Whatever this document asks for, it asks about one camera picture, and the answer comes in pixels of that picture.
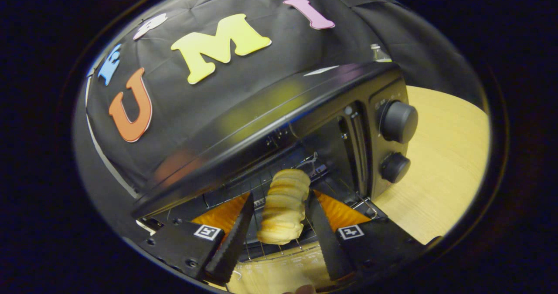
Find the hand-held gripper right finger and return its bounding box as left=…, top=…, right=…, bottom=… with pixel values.
left=308, top=189, right=441, bottom=286

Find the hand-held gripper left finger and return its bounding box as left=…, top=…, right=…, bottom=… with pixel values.
left=139, top=193, right=255, bottom=285

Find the golden bread roll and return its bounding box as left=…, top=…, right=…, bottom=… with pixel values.
left=256, top=169, right=311, bottom=245

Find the black toaster oven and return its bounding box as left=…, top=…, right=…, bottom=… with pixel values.
left=132, top=62, right=419, bottom=292

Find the green drink bottle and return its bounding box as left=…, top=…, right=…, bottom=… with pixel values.
left=371, top=44, right=392, bottom=63

